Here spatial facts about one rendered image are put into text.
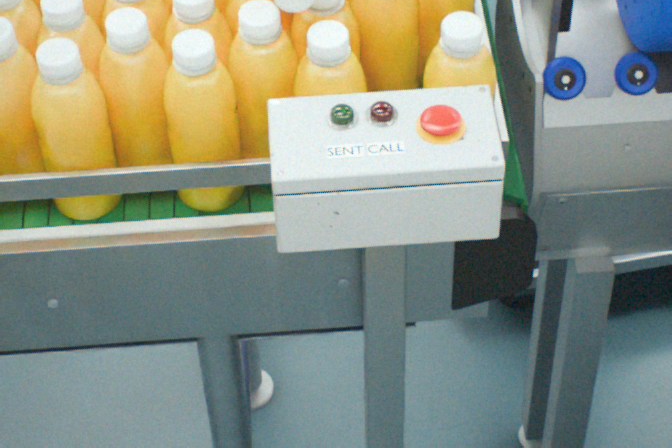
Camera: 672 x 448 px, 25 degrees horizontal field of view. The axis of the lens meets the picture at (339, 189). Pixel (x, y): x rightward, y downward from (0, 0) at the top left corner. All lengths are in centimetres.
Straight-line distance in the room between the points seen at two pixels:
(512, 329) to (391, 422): 93
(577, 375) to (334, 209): 76
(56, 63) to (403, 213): 35
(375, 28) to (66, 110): 32
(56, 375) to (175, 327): 94
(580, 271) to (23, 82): 73
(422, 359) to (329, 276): 96
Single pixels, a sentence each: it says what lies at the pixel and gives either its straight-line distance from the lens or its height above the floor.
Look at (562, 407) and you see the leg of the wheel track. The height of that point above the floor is 34.
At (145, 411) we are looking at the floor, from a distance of 249.
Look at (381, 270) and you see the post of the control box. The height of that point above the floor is 93.
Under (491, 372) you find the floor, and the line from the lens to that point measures 251.
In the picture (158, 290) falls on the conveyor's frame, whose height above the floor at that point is 82.
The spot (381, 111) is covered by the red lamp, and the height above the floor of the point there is 111.
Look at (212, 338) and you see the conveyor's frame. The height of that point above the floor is 72.
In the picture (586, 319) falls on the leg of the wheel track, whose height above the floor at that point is 53.
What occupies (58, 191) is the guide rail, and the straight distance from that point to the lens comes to 150.
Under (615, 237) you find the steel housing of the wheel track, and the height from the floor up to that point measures 68.
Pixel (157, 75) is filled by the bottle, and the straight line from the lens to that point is 146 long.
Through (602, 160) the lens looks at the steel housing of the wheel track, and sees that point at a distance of 163.
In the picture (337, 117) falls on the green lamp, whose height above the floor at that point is 111.
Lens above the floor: 205
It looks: 48 degrees down
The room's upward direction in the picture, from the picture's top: 2 degrees counter-clockwise
